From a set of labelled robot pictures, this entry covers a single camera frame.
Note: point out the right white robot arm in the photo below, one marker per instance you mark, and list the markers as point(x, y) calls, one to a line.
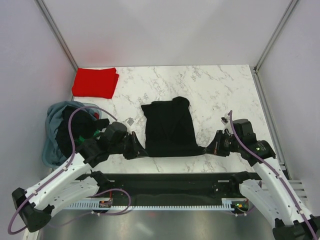
point(280, 205)

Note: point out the red garment in basket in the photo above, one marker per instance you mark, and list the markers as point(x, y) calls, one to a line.
point(96, 115)

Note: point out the left aluminium frame post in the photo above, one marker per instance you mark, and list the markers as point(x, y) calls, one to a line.
point(56, 32)

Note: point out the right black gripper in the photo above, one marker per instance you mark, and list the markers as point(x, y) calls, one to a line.
point(215, 148)

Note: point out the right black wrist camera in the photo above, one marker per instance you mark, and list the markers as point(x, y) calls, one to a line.
point(242, 127)

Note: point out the aluminium frame post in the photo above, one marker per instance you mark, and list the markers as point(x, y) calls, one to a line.
point(276, 34)
point(56, 32)

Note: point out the right aluminium frame post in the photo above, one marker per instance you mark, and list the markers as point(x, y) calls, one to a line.
point(276, 34)

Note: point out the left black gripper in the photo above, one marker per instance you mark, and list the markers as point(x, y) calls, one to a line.
point(135, 152)

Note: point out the folded red t shirt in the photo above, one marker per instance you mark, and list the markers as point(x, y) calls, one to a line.
point(95, 83)

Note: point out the blue plastic laundry basket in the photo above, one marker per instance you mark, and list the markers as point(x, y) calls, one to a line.
point(52, 156)

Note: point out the black t shirt in basket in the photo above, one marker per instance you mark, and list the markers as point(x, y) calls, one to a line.
point(83, 124)

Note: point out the green garment in basket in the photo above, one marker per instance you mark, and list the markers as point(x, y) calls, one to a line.
point(81, 139)

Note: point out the grey blue t shirt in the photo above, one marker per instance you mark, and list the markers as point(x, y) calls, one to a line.
point(84, 125)

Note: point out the white slotted cable duct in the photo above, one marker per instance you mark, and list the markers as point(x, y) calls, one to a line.
point(103, 204)

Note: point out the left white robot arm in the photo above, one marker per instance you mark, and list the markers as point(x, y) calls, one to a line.
point(73, 181)

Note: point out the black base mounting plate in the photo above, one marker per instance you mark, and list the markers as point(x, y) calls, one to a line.
point(169, 188)

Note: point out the black t shirt with logo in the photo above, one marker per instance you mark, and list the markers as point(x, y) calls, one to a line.
point(169, 130)

